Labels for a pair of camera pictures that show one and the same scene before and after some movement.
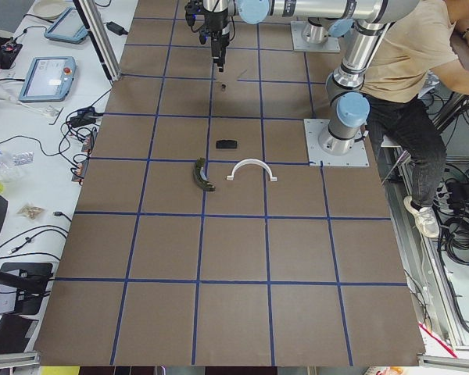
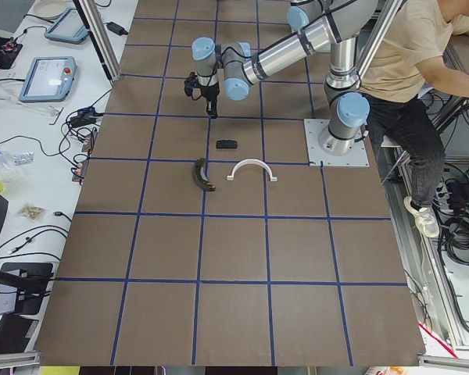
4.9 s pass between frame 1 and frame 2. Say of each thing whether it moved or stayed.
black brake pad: stayed
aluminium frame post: stayed
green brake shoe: stayed
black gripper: moved
